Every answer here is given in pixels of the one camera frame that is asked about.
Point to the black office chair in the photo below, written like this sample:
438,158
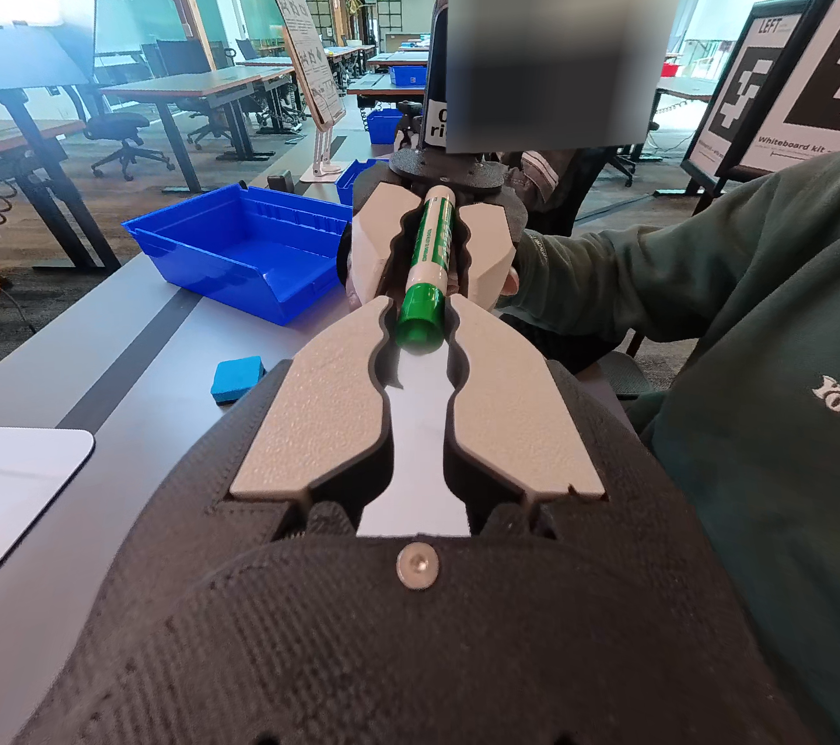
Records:
115,125
633,158

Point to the green dry erase marker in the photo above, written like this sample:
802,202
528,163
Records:
433,233

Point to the person's right hand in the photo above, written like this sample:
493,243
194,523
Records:
508,284

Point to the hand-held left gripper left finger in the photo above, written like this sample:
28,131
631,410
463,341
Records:
308,404

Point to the person's green sweatshirt torso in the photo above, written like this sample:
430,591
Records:
774,397

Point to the small black device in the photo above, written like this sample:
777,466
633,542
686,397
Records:
281,182

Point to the blue foam eraser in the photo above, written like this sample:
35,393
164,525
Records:
236,379

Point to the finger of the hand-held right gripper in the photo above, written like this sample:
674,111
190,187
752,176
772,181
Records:
377,226
492,246

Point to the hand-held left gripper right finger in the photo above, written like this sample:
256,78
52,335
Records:
525,404

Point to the black tape strip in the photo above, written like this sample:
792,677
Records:
131,358

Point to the wooden top desk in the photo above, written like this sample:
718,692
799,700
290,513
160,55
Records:
39,131
197,79

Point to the blue plastic bin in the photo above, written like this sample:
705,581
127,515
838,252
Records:
351,180
410,75
249,259
384,127

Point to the printed instruction sign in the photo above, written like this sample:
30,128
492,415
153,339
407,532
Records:
308,56

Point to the large black white tag sign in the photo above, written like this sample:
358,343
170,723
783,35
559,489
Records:
814,121

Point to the small black white tag sign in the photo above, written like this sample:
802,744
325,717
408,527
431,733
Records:
741,89

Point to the green marker cap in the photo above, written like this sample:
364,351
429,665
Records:
420,325

